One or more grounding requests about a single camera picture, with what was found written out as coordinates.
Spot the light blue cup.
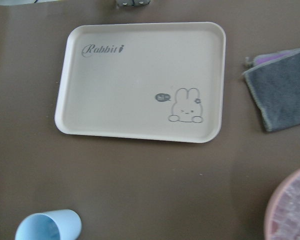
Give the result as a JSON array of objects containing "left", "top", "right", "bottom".
[{"left": 15, "top": 209, "right": 82, "bottom": 240}]

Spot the pile of clear ice cubes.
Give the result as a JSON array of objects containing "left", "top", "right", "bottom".
[{"left": 271, "top": 176, "right": 300, "bottom": 240}]

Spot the cream rabbit tray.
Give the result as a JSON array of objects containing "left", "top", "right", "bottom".
[{"left": 54, "top": 22, "right": 226, "bottom": 143}]

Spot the grey folded cloth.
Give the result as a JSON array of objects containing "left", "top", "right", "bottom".
[{"left": 243, "top": 48, "right": 300, "bottom": 132}]

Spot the pink bowl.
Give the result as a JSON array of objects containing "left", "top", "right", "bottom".
[{"left": 263, "top": 169, "right": 300, "bottom": 240}]

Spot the grey bracket table edge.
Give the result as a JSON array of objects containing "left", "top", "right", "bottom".
[{"left": 115, "top": 0, "right": 151, "bottom": 7}]

